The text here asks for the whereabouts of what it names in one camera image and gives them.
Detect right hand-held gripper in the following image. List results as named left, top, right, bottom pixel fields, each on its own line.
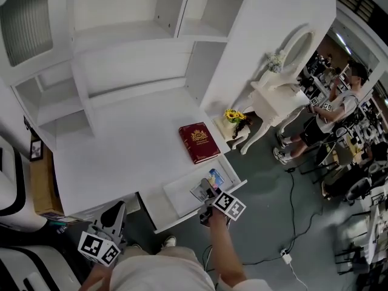
left=198, top=178, right=247, bottom=229

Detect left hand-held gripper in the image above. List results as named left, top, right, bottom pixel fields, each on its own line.
left=77, top=200, right=127, bottom=267

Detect small blue packet item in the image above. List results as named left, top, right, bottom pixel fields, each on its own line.
left=208, top=168, right=226, bottom=189

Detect white desk drawer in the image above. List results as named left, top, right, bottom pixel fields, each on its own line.
left=141, top=154, right=248, bottom=235

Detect person's right forearm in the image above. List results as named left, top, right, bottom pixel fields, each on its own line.
left=208, top=210, right=247, bottom=285

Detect person's left forearm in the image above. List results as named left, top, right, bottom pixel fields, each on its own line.
left=78, top=261, right=118, bottom=291

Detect white desk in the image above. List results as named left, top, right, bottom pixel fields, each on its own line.
left=52, top=86, right=248, bottom=235

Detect small white card packet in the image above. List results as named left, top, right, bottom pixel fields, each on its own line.
left=190, top=182, right=210, bottom=202

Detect red hardcover book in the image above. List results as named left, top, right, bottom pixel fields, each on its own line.
left=178, top=121, right=222, bottom=166

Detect white flower pot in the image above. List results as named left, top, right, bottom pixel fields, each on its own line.
left=222, top=119, right=241, bottom=139

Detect person's beige shirt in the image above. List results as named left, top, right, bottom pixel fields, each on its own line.
left=109, top=246, right=274, bottom=291

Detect sunflower bouquet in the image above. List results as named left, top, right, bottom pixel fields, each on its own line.
left=224, top=108, right=247, bottom=124

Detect white machine with black trim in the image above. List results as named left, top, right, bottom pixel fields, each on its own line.
left=0, top=244, right=83, bottom=291

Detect white dressing table with mirror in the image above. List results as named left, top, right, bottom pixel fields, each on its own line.
left=240, top=25, right=316, bottom=156

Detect white and black appliance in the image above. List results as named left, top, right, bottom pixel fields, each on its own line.
left=0, top=135, right=49, bottom=233

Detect white vase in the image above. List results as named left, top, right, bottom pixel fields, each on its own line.
left=259, top=69, right=279, bottom=88

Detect white and blue flower bunch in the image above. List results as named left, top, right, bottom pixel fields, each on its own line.
left=265, top=50, right=288, bottom=74

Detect black office chair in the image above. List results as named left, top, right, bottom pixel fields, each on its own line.
left=321, top=159, right=388, bottom=207

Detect white hutch shelf unit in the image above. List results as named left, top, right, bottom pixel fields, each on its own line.
left=0, top=0, right=338, bottom=151

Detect ribbed glass cabinet door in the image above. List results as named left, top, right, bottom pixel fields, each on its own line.
left=0, top=0, right=74, bottom=86

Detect black floor cable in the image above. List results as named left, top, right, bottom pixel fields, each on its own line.
left=242, top=167, right=324, bottom=266

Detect black picture frame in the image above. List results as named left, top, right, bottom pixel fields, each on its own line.
left=28, top=138, right=44, bottom=162

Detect white cable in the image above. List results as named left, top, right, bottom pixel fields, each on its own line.
left=289, top=261, right=310, bottom=291

